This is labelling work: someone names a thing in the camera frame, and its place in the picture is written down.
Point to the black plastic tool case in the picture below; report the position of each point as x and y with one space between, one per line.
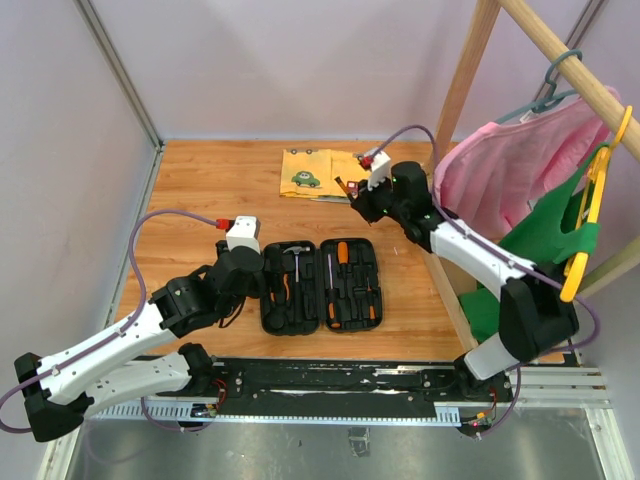
308 307

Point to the small black precision screwdriver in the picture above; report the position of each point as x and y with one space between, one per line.
371 301

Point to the green tank top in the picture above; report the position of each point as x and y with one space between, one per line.
554 231

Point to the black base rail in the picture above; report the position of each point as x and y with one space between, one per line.
345 392

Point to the orange needle nose pliers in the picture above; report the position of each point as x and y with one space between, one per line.
280 289

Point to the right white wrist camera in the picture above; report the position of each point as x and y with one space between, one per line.
379 165

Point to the teal clothes hanger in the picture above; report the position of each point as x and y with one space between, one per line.
549 98

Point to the yellow clothes hanger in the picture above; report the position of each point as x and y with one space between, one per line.
590 210

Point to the pink t-shirt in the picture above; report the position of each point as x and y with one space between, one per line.
490 178

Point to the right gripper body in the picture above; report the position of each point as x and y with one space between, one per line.
380 202

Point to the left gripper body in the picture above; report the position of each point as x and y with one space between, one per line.
230 308

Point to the black handled screwdriver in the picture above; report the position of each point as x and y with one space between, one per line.
332 295

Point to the claw hammer black grip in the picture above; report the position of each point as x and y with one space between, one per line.
296 251

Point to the thin dark metal file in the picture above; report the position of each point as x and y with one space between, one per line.
331 200

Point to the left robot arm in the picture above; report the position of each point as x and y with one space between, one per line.
62 389

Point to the yellow car print cloth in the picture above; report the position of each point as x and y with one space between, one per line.
309 173

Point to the wooden clothes rack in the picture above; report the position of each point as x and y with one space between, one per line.
509 73

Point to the orange handled screwdriver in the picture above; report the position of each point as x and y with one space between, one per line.
343 258

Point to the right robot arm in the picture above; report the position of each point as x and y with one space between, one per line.
532 318

